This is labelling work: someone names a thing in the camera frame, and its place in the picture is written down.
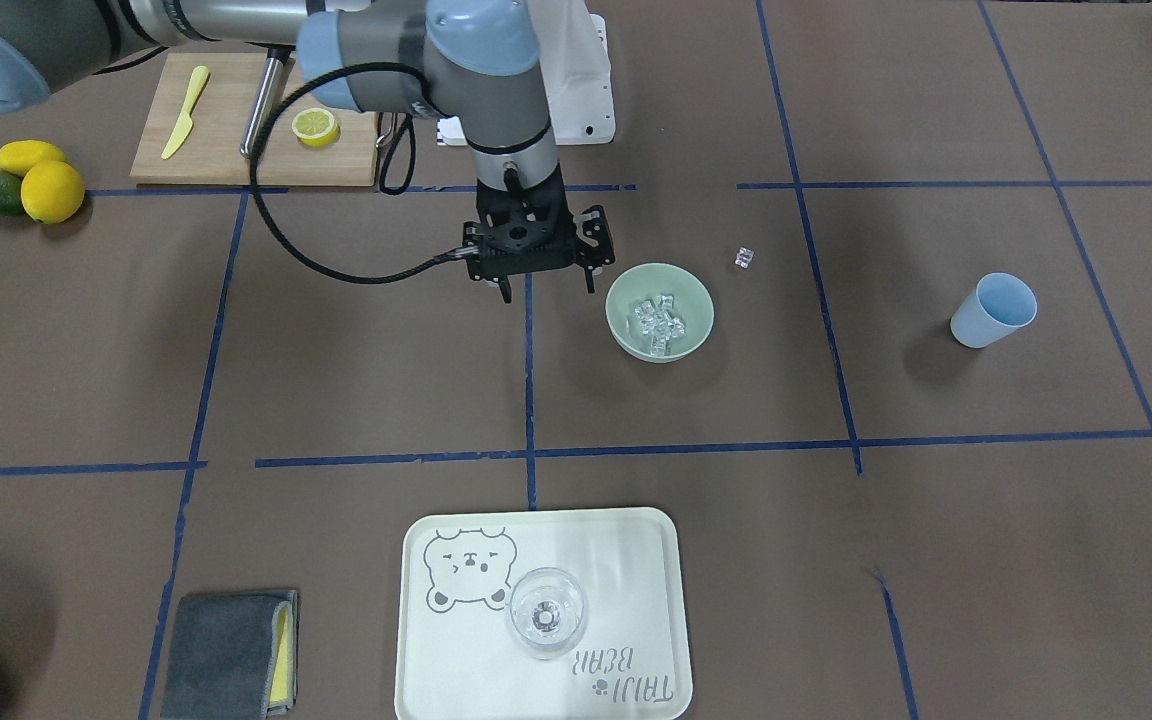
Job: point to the yellow plastic knife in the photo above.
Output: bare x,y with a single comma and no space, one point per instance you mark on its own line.
184,123

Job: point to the grey folded cloth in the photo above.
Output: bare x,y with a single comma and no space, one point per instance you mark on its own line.
234,655

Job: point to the white bear tray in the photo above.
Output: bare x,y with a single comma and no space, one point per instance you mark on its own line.
456,658

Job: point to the green ceramic bowl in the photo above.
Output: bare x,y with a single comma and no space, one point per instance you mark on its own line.
659,312

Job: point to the steel muddler black cap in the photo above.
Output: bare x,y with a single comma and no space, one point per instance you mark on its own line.
269,92

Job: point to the wooden cutting board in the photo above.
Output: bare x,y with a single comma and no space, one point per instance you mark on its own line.
211,153

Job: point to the stray ice cube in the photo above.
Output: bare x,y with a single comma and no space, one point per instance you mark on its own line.
744,257

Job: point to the clear wine glass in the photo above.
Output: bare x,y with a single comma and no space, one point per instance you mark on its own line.
548,613

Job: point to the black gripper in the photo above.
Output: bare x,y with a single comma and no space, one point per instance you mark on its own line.
595,243

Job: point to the yellow lemon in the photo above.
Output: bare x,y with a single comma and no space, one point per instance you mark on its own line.
52,192
18,157

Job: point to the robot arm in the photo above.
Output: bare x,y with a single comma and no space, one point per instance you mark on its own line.
354,55

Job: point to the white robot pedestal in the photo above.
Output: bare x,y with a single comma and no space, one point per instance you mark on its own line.
561,38

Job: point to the light blue plastic cup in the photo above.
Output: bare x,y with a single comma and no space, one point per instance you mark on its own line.
998,305

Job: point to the half lemon slice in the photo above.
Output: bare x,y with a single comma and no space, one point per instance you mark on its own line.
315,127

